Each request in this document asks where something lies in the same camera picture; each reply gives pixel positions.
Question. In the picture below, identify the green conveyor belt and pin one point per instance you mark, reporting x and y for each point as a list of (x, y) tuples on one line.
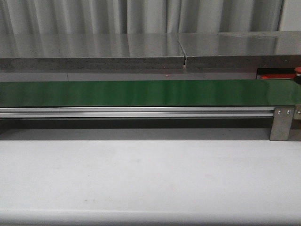
[(150, 93)]

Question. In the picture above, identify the red plastic tray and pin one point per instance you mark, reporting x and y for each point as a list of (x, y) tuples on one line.
[(277, 76)]

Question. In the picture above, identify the steel conveyor end plate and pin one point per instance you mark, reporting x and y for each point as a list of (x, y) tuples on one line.
[(296, 123)]

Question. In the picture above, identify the grey stone counter left slab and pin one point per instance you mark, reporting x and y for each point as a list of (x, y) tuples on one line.
[(90, 52)]

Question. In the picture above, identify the grey pleated curtain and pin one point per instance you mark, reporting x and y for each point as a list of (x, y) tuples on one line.
[(138, 16)]

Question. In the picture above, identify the aluminium conveyor side rail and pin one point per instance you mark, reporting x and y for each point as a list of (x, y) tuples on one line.
[(134, 112)]

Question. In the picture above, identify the steel conveyor support bracket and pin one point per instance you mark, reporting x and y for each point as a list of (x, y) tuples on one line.
[(282, 120)]

